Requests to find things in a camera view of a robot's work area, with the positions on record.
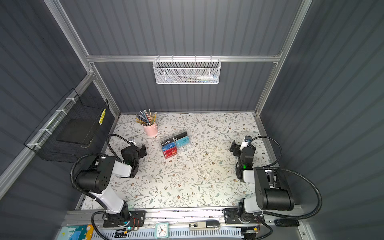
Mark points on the black remote device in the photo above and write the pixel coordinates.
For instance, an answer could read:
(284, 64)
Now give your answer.
(286, 223)

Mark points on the coloured pencils bunch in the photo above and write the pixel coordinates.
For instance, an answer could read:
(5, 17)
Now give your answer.
(146, 118)

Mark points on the silver black label device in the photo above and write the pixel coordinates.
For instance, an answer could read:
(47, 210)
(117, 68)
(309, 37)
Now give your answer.
(205, 225)

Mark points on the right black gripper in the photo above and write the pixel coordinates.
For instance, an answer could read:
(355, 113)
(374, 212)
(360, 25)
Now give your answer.
(236, 148)

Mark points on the red VIP card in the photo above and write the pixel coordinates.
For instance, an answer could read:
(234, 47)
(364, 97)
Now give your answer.
(169, 153)

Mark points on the yellow tag on basket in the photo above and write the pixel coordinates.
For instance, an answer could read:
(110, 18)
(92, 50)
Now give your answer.
(102, 116)

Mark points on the white wire mesh basket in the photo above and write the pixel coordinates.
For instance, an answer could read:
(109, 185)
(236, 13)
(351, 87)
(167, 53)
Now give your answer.
(166, 71)

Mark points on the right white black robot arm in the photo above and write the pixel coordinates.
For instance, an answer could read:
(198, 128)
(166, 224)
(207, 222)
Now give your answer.
(272, 191)

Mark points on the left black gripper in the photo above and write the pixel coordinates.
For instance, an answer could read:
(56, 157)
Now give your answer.
(141, 150)

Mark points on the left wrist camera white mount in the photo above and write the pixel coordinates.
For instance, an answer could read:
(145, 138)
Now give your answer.
(132, 141)

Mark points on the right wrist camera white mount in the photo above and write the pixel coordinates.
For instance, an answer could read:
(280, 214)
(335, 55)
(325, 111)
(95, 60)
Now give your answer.
(245, 142)

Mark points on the black pad in basket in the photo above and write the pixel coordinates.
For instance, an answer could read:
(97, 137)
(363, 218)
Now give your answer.
(78, 131)

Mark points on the small teal desk clock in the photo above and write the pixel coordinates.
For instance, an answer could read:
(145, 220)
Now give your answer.
(162, 230)

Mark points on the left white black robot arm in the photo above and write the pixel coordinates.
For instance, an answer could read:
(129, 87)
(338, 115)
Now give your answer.
(91, 175)

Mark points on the pens in white basket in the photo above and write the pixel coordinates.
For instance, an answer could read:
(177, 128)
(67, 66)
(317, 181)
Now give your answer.
(203, 79)

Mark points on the blue VIP card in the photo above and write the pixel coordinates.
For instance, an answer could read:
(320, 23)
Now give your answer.
(168, 147)

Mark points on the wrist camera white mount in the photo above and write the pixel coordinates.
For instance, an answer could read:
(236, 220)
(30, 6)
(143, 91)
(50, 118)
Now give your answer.
(132, 141)
(245, 142)

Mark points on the pink pencil cup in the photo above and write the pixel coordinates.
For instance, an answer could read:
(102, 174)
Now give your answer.
(151, 130)

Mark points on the black VIP card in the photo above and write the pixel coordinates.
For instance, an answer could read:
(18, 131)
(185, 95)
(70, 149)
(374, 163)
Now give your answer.
(167, 141)

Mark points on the colourful booklet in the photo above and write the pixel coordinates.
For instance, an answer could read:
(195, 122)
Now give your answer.
(82, 232)

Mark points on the black plain card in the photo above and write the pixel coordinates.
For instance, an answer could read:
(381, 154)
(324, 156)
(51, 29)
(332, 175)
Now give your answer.
(180, 136)

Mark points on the teal VIP card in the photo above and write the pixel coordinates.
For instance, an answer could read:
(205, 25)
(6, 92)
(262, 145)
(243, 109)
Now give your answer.
(182, 142)

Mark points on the black wire wall basket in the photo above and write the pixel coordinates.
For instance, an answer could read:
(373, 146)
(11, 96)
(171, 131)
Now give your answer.
(43, 141)

